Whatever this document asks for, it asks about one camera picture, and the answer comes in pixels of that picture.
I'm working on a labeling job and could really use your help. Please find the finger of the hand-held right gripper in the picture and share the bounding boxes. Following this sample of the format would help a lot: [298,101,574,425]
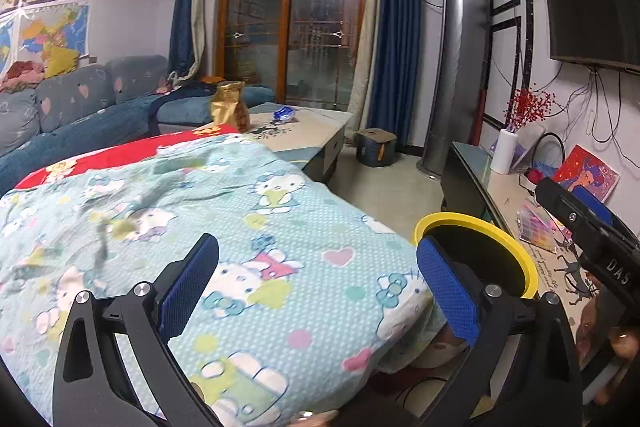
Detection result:
[570,187,619,229]
[535,177,640,258]

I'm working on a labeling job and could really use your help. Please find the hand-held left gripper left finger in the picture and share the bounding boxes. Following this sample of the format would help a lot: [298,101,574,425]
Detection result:
[51,233,226,427]

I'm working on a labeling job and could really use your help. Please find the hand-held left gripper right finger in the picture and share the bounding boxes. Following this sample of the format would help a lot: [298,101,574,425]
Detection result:
[416,234,583,427]

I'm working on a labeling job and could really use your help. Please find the yellow round trash bin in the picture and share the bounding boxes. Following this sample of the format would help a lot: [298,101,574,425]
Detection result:
[411,212,538,300]

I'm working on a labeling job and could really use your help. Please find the person's right hand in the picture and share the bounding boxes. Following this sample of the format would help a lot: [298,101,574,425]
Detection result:
[574,299,640,408]

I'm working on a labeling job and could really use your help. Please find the clear bead organiser box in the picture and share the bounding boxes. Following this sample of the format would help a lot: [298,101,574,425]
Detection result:
[516,202,558,253]

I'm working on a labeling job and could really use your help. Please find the colourful figure painting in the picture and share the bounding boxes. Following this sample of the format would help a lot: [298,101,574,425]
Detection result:
[551,144,621,205]

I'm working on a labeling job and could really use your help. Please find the long television cabinet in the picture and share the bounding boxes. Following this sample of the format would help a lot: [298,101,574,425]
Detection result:
[440,141,640,358]

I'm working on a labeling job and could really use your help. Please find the purple picture card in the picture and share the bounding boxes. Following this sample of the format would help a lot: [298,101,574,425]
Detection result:
[510,127,543,172]

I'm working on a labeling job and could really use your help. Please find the white ribbed vase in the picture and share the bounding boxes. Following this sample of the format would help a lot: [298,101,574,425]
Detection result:
[491,128,517,174]

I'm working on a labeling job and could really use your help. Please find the red berry branches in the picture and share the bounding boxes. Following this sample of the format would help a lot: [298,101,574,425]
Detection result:
[502,88,557,132]

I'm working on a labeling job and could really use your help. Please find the cartoon cat printed blanket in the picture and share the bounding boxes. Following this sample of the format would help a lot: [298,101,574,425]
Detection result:
[0,133,448,427]

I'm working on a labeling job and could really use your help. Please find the small blue stool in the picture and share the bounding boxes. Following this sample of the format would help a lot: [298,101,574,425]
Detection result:
[355,128,397,168]

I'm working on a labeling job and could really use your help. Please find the red blanket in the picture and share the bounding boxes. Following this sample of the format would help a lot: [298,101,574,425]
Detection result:
[15,123,238,190]

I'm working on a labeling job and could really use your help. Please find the silver tower air conditioner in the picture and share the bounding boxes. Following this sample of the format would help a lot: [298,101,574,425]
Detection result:
[416,0,493,180]

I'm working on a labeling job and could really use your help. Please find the gold paper bag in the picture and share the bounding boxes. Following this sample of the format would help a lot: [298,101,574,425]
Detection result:
[210,81,249,132]

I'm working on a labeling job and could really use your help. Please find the blue grey fabric sofa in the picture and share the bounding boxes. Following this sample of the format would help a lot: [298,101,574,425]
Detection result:
[0,54,276,198]

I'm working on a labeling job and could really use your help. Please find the dark clothing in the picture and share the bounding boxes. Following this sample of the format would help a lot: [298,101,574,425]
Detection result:
[165,79,221,98]

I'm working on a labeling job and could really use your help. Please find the grey coffee table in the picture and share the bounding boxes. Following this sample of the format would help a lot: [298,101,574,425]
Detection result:
[245,104,353,182]

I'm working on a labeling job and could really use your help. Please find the beige curtain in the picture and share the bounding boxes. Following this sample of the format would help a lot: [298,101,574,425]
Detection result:
[347,0,386,132]
[187,0,221,82]

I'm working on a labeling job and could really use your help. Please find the blue curtain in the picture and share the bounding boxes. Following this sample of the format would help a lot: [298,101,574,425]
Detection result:
[167,0,201,78]
[352,0,421,148]

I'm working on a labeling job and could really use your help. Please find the yellow pillow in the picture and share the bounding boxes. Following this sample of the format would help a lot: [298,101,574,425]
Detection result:
[42,44,81,78]

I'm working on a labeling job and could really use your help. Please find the pile of pink clothes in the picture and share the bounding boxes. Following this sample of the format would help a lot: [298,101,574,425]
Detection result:
[0,61,46,94]

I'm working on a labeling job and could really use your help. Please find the wooden glass sliding door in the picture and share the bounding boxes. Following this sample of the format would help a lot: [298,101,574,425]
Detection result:
[215,0,373,108]

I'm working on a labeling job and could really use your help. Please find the country map poster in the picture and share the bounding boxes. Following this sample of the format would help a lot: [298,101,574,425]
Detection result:
[20,4,91,58]

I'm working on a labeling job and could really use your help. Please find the world map poster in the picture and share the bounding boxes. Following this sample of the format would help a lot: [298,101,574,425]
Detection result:
[0,14,21,78]

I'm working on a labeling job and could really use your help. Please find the black wire hoop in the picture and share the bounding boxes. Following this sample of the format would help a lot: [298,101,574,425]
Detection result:
[532,133,568,172]

